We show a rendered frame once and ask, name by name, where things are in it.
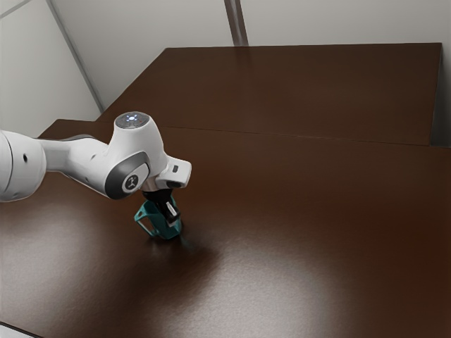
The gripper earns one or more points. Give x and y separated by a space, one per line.
155 196

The teal faceted mug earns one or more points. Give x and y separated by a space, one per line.
158 222

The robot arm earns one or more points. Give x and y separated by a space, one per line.
137 144

